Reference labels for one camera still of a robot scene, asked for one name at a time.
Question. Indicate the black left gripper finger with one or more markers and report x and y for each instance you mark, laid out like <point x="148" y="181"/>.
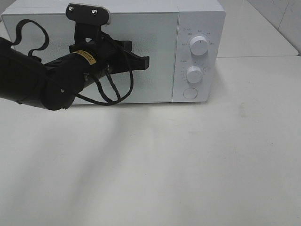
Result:
<point x="118" y="63"/>

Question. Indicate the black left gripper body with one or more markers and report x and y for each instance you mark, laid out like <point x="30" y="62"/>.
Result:
<point x="71" y="71"/>

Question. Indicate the white microwave door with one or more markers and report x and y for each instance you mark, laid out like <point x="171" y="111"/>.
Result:
<point x="152" y="35"/>

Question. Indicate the round white door button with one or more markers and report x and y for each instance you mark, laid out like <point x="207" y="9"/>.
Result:
<point x="190" y="93"/>

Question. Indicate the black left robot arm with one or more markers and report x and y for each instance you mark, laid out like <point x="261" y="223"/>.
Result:
<point x="24" y="80"/>

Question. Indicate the white microwave oven body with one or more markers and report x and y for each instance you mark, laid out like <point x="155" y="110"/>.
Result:
<point x="194" y="17"/>

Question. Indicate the upper white power knob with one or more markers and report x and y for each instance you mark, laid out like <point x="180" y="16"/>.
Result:
<point x="199" y="44"/>

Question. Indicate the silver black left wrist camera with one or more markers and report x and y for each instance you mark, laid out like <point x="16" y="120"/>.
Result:
<point x="88" y="21"/>

